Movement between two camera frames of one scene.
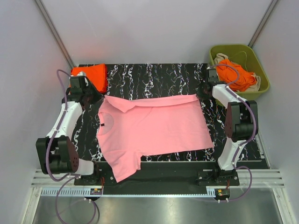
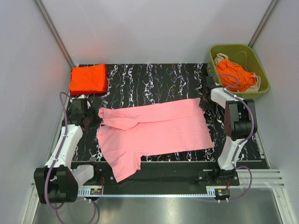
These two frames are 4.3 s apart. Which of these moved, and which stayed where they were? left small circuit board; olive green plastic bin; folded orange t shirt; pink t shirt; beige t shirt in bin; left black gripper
Moved: pink t shirt; left black gripper
Stayed: folded orange t shirt; olive green plastic bin; left small circuit board; beige t shirt in bin
